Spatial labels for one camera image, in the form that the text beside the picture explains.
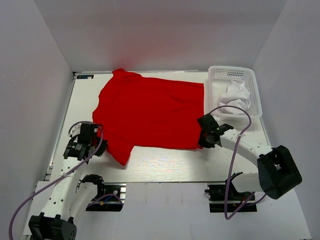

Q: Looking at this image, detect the red t shirt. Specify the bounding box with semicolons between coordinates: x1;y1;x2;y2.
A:
92;68;205;166

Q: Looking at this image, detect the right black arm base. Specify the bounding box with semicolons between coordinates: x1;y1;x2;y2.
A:
204;183;257;214

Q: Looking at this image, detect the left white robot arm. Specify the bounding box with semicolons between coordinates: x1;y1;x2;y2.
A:
28;121;107;240

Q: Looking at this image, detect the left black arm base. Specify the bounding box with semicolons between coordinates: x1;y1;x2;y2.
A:
81;174;127;212

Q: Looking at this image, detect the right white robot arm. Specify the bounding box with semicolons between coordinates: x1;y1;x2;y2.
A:
197;113;302;200

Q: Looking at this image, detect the white t shirt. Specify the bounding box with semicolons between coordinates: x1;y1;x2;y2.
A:
218;79;251;112

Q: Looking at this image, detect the white plastic basket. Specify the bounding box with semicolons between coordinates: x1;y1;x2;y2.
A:
208;65;263;119

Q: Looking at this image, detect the blue table label sticker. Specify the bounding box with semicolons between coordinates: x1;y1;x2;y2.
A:
76;74;94;80

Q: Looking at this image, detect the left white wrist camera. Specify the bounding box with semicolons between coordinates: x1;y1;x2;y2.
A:
68;124;81;138

